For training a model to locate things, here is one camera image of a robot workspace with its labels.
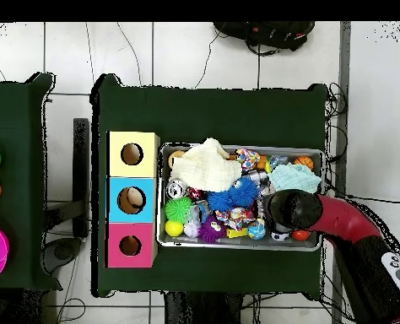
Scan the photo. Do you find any blue spiky toy with eyes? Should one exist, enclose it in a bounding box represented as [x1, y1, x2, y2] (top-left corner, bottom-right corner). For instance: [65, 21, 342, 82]
[228, 176, 260, 208]

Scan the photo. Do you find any colourful knotted cloth toy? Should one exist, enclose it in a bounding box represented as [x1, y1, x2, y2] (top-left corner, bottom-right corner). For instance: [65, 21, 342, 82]
[215, 207, 257, 231]

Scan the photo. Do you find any shallow mesh bin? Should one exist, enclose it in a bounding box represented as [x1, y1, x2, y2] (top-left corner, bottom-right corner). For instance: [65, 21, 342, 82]
[156, 143, 325, 251]

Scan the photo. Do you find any wooden box with three holes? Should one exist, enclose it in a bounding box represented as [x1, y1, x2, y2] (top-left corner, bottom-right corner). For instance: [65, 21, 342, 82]
[105, 130, 161, 269]

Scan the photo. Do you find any cream yellow cloth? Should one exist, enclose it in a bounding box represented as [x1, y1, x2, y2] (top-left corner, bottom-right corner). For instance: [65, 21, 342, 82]
[170, 137, 243, 192]

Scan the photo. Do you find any green spiky ball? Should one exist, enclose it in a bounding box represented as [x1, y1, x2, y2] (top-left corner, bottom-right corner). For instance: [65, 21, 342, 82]
[165, 196, 193, 224]

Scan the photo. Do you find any yellow ball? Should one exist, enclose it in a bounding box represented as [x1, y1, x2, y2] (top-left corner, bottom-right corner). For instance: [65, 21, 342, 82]
[165, 219, 185, 237]

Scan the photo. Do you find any blue globe print ball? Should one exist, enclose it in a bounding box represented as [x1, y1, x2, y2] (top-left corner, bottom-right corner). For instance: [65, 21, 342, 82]
[246, 219, 268, 240]

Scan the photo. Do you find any mint green cloth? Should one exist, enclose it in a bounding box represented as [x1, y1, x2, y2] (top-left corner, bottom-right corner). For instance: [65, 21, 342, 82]
[268, 163, 322, 195]

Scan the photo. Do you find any small soccer ball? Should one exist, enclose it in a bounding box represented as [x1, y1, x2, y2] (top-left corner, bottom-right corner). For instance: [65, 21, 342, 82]
[270, 229, 291, 242]

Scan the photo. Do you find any dark green tablecloth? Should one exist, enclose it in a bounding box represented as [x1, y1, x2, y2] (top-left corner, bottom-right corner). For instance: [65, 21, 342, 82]
[90, 73, 329, 300]
[0, 72, 63, 292]

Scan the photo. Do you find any red orange ball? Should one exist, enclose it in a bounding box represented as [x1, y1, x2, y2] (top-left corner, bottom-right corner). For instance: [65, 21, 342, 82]
[290, 229, 311, 242]

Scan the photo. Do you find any black stand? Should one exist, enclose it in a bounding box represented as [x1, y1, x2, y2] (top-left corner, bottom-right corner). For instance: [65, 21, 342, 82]
[42, 117, 91, 275]

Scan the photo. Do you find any black backpack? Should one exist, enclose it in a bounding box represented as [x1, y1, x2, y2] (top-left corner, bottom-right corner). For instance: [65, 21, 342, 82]
[213, 21, 316, 57]

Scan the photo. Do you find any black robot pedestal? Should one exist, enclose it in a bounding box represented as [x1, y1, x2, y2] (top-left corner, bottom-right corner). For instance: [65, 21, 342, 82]
[164, 291, 245, 324]

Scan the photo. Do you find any black floor cable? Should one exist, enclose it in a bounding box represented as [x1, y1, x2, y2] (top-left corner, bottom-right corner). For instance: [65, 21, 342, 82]
[324, 180, 400, 206]

